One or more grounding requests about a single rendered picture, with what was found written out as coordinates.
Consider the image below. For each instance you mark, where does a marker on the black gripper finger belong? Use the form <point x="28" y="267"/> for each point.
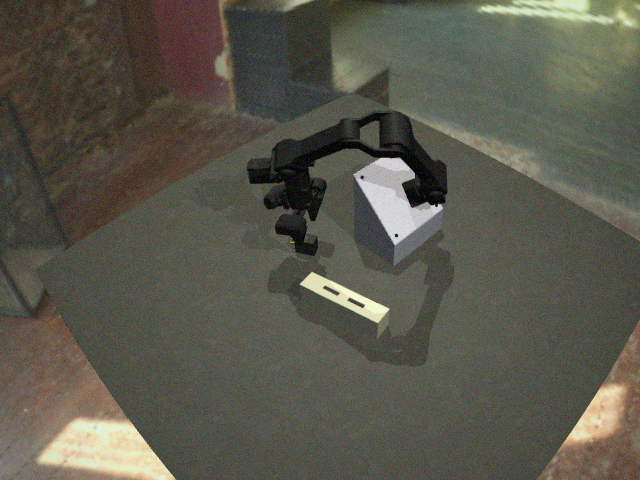
<point x="313" y="211"/>
<point x="299" y="240"/>

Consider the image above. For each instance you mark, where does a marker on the two-prong plug with yellow prongs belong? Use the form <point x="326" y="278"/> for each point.
<point x="309" y="247"/>

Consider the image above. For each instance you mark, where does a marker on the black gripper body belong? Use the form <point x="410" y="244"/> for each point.
<point x="300" y="199"/>

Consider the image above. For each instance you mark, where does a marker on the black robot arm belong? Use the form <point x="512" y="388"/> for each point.
<point x="291" y="158"/>

